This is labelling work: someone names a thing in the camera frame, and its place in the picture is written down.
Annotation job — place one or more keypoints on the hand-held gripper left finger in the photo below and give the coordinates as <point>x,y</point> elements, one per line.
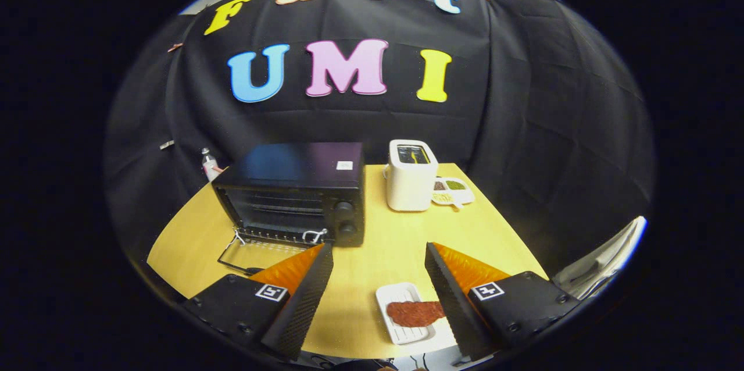
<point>308,301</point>

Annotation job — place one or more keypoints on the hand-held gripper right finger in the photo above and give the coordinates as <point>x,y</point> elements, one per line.
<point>450,295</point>

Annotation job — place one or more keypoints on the red meat slice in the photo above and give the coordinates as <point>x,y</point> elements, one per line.
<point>412,313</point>

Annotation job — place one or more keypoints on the black toaster oven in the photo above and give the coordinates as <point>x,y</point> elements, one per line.
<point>296,164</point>

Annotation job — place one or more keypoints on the white pop-up toaster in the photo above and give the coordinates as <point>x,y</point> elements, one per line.
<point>410,185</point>

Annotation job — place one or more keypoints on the white ribbed tray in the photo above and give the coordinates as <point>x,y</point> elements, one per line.
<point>401,292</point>

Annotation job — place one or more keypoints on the white divided condiment dish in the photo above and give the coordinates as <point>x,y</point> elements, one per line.
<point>456,192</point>

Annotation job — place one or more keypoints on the pale grey furniture edge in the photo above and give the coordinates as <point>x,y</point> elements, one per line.
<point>604,260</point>

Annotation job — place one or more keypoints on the small clear bottle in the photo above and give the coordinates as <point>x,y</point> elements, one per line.
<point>208,166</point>

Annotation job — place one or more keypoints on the small red clip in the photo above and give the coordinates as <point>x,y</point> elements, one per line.
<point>174,46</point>

